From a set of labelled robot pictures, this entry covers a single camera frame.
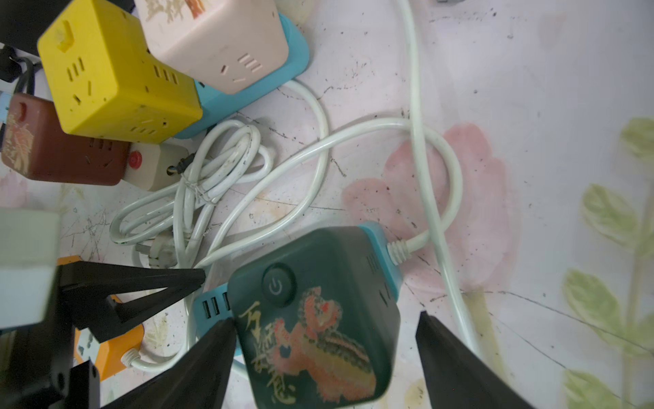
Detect white power strip cable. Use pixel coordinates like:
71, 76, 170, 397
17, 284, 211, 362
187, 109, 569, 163
120, 0, 484, 374

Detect bundled white cable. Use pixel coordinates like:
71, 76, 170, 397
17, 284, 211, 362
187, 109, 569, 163
109, 119, 277, 269

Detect cream power strip red sockets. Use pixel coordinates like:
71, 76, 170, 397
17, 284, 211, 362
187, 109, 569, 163
123, 143, 189, 192

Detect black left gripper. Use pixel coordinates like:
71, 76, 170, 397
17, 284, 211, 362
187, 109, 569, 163
1, 262, 205, 408

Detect teal round-end power strip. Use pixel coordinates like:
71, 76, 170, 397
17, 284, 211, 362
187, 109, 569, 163
174, 12, 311, 140

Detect brown cube socket adapter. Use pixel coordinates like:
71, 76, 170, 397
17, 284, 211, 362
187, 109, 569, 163
1, 93, 130, 186

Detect dark green dragon cube adapter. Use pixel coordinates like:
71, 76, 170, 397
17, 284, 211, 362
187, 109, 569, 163
228, 223, 402, 408

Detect pink cube socket adapter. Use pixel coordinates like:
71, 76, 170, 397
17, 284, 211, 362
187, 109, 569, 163
135, 0, 289, 95

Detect yellow cube socket adapter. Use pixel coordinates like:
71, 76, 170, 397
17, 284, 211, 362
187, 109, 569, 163
37, 0, 203, 144

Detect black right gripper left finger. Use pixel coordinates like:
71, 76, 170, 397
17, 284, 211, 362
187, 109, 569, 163
107, 318, 237, 408

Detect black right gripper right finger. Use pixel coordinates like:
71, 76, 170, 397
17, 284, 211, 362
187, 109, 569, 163
416, 311, 531, 409

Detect orange USB power strip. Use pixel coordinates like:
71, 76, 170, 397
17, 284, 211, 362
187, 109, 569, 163
55, 255, 146, 383

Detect teal USB power strip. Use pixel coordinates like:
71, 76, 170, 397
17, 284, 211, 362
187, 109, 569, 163
193, 222, 401, 373

